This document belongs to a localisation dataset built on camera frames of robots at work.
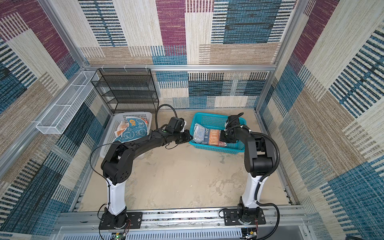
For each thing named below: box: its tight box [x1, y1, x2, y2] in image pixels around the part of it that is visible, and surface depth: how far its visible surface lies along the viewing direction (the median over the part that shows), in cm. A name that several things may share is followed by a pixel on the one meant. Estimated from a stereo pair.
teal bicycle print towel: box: [114, 117, 148, 143], surface depth 104 cm
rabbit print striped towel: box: [193, 123, 227, 148], surface depth 101 cm
